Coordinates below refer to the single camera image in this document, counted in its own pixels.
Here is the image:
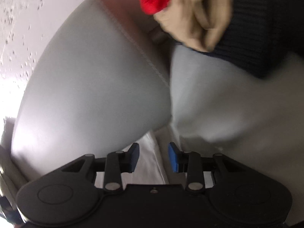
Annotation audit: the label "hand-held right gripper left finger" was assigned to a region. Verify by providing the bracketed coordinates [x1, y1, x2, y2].
[57, 142, 140, 193]

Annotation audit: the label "grey sofa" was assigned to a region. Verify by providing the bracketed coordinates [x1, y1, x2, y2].
[11, 0, 304, 187]

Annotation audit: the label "black ribbed garment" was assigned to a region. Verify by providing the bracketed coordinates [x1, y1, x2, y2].
[182, 0, 304, 79]

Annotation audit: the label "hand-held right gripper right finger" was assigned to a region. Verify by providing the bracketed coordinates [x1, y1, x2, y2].
[168, 142, 247, 194]

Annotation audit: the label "light grey shirt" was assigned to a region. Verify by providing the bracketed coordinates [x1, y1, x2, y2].
[94, 131, 214, 188]

